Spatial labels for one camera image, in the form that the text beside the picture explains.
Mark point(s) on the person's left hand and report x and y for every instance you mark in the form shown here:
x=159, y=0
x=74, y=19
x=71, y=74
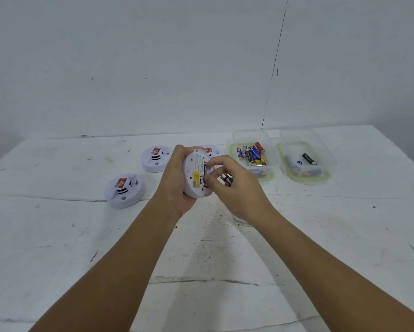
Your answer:
x=170, y=184

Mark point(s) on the person's right hand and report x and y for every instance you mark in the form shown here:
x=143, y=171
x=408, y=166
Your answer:
x=243, y=197

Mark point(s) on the person's right thumb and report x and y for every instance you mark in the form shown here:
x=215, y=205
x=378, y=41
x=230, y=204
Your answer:
x=212, y=182

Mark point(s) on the person's left fingers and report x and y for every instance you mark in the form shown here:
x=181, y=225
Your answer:
x=184, y=149

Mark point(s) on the black battery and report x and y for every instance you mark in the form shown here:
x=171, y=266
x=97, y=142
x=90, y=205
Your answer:
x=309, y=159
x=225, y=177
x=229, y=180

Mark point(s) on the white round smoke detector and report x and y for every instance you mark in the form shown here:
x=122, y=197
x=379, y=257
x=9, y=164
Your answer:
x=195, y=174
x=155, y=159
x=213, y=151
x=124, y=191

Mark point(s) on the person's left forearm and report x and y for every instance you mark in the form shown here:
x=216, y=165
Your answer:
x=124, y=273

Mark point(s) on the person's right forearm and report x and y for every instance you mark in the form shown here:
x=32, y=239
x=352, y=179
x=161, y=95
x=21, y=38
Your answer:
x=317, y=276

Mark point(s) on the pile of assorted batteries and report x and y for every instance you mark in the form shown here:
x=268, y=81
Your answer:
x=253, y=154

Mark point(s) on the clear green-rimmed plastic container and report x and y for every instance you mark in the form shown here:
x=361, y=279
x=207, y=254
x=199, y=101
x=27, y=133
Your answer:
x=239, y=138
x=317, y=145

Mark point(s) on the blue battery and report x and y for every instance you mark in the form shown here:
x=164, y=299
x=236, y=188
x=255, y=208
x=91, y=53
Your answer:
x=295, y=163

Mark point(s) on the pale gold battery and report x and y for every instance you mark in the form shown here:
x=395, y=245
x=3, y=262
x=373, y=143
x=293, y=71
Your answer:
x=310, y=172

